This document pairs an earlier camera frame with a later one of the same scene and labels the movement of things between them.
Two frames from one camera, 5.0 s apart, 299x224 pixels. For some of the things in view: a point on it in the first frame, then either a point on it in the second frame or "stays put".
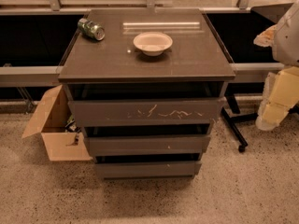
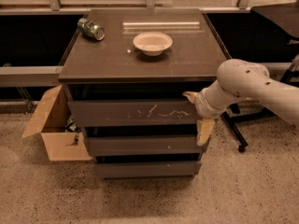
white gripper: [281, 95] to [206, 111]
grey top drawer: [170, 112] stays put
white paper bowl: [152, 44] stays put
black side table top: [274, 12] stays put
